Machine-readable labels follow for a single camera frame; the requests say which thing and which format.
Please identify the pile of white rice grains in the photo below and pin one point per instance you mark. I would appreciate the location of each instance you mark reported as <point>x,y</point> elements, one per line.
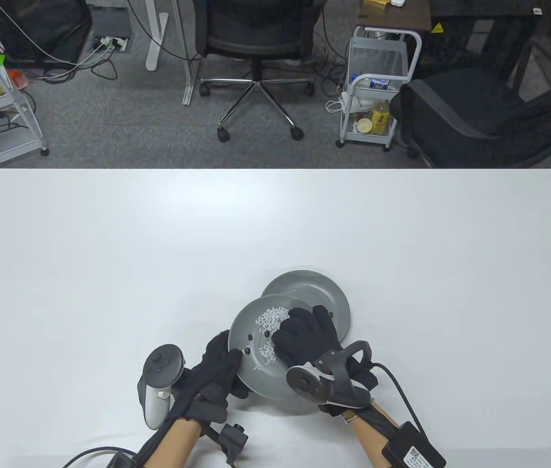
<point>270,317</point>

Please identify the paper cup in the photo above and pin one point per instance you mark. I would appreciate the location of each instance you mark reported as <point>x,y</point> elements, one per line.
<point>364,126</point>

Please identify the black box with white label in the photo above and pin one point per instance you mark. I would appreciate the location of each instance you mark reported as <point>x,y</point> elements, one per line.
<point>404,443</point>

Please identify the person's right hand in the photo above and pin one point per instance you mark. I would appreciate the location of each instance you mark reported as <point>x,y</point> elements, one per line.
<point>305,331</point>

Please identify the yellow warning sticker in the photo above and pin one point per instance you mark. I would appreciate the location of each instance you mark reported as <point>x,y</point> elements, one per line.
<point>437,28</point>

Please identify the dark grey floor box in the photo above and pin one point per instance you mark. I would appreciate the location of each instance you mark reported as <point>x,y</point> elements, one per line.
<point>112,19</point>

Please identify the black chair with chrome base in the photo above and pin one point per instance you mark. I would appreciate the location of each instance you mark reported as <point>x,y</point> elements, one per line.
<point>256,46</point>

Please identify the orange plastic item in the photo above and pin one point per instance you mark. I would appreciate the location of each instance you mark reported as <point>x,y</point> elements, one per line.
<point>17,79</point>

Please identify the blue packet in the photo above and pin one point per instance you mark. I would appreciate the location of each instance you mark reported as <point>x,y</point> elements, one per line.
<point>379,84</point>

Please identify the yellow drink bottle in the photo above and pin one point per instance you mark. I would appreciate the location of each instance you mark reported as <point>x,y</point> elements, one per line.
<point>380,119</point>

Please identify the black forearm box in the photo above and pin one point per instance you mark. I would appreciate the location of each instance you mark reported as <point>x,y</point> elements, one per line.
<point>122,460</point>

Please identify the person's left forearm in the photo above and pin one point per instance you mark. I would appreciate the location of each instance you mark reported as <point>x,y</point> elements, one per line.
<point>178,446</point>

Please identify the VR controller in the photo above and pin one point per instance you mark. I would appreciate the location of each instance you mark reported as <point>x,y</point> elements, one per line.
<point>307,384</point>
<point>156,407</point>

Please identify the grey plate holding rice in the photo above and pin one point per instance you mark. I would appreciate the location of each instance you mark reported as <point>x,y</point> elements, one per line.
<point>265,385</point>

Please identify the person's left hand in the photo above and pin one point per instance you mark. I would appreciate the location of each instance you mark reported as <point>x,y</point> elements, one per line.
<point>212,375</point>

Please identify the white desk leg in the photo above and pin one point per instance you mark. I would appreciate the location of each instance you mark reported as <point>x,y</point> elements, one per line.
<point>187,83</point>
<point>154,48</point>

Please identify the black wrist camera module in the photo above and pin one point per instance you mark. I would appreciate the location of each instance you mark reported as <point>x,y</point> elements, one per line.
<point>234,438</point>

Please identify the yellow box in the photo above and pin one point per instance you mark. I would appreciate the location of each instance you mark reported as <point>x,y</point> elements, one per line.
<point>375,4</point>

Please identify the brown wooden table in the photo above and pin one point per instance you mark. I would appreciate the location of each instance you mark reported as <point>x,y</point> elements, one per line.
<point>402,17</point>

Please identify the black armchair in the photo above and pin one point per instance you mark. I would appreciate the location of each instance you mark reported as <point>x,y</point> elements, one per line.
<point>475,102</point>

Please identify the person's right forearm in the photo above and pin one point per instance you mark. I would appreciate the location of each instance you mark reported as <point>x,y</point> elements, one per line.
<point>368,434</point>

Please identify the white mesh trolley cart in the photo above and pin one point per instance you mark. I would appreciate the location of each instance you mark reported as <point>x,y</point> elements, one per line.
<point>378,58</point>

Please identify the black cabinet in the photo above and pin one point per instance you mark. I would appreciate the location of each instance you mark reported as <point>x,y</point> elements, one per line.
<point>480,34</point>

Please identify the large black case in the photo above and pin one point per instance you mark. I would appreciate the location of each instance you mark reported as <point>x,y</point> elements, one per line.
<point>46,34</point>

